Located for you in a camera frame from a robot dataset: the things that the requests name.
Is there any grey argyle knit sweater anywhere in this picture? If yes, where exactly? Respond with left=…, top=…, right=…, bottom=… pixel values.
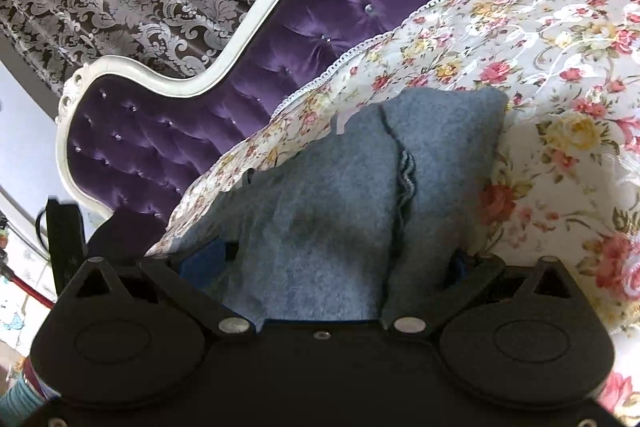
left=171, top=88, right=508, bottom=325

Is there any floral bedspread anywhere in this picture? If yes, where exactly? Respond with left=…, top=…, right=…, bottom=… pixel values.
left=153, top=0, right=639, bottom=426

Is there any black strap object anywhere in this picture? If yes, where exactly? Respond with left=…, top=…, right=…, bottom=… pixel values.
left=35, top=197, right=87, bottom=296

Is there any purple tufted headboard white frame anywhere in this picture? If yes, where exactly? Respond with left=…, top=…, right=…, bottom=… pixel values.
left=55, top=0, right=436, bottom=225

